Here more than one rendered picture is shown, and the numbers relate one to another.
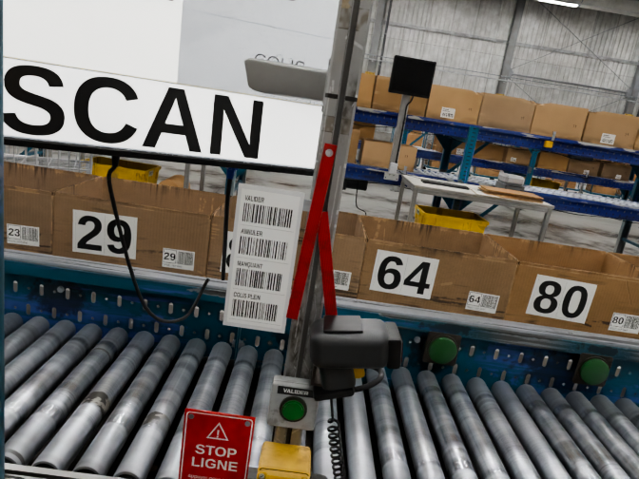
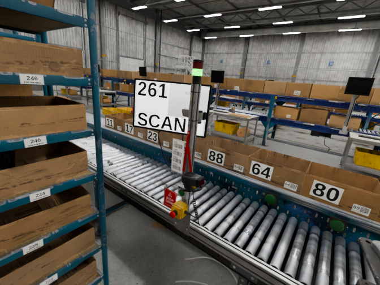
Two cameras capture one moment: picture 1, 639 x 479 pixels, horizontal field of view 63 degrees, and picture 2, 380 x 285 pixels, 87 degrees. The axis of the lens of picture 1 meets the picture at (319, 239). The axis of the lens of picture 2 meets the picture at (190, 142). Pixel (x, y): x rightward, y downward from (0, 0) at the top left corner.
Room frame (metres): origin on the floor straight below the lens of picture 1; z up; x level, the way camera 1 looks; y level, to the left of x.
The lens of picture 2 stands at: (-0.15, -0.63, 1.57)
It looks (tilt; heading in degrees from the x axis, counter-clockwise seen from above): 17 degrees down; 37
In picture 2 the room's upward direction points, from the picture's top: 5 degrees clockwise
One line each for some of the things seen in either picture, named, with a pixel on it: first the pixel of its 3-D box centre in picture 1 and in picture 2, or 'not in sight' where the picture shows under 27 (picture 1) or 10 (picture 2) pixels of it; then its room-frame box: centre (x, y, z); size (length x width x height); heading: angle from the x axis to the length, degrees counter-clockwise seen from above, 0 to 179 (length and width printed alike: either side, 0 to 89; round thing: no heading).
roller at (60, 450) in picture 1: (106, 392); (169, 184); (0.93, 0.38, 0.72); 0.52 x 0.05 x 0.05; 2
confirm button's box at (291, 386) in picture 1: (293, 403); (182, 191); (0.64, 0.00, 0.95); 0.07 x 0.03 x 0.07; 92
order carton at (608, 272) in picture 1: (559, 283); (338, 187); (1.43, -0.70, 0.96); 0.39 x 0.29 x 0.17; 92
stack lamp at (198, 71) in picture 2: not in sight; (197, 69); (0.68, 0.00, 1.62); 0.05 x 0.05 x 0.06
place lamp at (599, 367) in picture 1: (594, 372); (336, 225); (1.21, -0.74, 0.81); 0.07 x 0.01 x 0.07; 92
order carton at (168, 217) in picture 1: (149, 223); (195, 144); (1.39, 0.47, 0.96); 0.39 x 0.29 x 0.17; 92
